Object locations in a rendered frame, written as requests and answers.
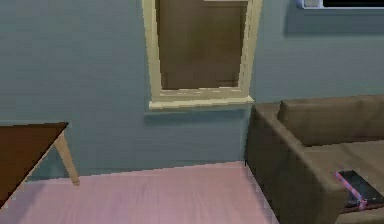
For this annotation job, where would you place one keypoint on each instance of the dark brown wooden table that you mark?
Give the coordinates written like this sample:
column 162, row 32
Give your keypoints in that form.
column 20, row 150

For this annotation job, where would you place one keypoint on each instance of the brown sofa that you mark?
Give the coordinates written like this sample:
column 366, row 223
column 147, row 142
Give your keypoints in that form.
column 300, row 160

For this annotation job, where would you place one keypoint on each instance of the cream framed window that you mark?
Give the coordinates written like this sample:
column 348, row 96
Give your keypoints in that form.
column 201, row 98

